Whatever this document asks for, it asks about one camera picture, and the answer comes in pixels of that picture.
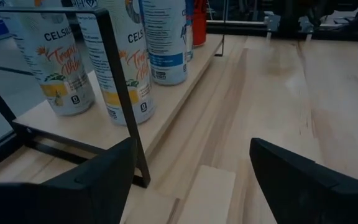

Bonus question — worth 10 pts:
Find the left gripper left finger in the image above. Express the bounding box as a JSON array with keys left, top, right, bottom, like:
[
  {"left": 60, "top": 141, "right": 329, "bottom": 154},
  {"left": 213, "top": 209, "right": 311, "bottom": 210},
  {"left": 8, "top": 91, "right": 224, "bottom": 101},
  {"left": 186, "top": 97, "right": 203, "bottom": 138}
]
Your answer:
[{"left": 0, "top": 136, "right": 138, "bottom": 224}]

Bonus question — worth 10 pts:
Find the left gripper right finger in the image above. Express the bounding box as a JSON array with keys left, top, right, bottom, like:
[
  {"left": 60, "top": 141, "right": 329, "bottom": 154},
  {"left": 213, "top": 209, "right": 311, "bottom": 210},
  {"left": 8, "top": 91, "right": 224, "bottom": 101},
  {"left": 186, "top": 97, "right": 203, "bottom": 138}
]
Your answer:
[{"left": 249, "top": 138, "right": 358, "bottom": 224}]

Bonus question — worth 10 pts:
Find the Celsius tropical pineapple can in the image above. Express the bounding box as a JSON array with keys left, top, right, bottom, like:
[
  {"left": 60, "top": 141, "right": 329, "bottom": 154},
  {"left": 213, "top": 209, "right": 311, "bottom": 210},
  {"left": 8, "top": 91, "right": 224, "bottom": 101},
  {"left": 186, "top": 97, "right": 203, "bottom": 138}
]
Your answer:
[
  {"left": 71, "top": 0, "right": 155, "bottom": 126},
  {"left": 0, "top": 0, "right": 96, "bottom": 116}
]

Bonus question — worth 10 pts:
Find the Celsius Arctic Vibe can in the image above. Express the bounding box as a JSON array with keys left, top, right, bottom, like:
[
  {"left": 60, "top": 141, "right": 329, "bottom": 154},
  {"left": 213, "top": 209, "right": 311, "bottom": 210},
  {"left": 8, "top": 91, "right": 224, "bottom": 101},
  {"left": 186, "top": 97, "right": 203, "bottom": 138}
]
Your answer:
[{"left": 138, "top": 0, "right": 189, "bottom": 86}]

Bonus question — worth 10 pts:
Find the silver blue Red Bull can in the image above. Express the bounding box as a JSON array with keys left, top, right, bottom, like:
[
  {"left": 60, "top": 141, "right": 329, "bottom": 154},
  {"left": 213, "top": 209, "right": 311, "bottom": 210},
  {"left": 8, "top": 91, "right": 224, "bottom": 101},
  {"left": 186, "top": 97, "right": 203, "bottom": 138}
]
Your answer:
[{"left": 183, "top": 0, "right": 195, "bottom": 62}]

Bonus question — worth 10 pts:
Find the red Coca-Cola can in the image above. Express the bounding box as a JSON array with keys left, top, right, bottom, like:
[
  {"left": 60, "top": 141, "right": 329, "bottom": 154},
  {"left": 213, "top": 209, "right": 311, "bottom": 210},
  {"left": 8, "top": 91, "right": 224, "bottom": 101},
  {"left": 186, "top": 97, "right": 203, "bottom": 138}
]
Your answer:
[{"left": 192, "top": 0, "right": 208, "bottom": 48}]

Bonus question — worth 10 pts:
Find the wooden shelf with black frame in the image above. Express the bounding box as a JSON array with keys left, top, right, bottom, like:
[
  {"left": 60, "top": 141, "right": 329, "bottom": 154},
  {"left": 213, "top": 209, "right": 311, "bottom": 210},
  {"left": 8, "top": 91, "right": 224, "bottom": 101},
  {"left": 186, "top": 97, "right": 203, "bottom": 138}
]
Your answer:
[{"left": 0, "top": 6, "right": 226, "bottom": 189}]

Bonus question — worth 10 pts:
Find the black aluminium rig frame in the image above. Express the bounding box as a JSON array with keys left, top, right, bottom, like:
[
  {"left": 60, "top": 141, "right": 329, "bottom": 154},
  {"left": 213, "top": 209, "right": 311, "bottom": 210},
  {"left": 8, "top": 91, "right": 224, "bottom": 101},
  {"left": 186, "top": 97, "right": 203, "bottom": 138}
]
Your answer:
[{"left": 206, "top": 0, "right": 358, "bottom": 43}]

